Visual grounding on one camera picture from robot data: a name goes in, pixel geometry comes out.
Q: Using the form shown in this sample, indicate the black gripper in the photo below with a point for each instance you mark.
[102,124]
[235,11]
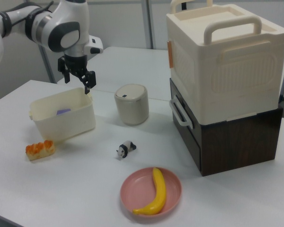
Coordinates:
[75,63]

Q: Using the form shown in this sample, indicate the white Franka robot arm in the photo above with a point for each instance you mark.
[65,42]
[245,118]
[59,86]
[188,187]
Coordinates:
[68,14]

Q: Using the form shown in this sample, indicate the purple cube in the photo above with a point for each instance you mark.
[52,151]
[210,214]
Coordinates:
[63,111]

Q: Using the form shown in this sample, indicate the white plastic open box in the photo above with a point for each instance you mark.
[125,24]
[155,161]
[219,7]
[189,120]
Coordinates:
[68,123]

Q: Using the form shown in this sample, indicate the dark wood drawer box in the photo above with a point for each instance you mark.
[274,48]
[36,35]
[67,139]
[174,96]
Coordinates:
[239,146]

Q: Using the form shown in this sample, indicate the beige lidded trash can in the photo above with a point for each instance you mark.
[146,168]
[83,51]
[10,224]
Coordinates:
[132,111]

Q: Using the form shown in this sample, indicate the toy bread with orange topping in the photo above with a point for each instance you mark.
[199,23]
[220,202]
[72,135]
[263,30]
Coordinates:
[40,151]

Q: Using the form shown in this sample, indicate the panda figurine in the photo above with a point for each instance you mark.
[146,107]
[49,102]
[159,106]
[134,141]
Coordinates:
[125,147]

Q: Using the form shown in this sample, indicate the pink plate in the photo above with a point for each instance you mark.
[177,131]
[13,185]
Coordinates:
[139,189]

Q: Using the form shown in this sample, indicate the yellow toy banana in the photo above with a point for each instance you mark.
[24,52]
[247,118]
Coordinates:
[159,186]

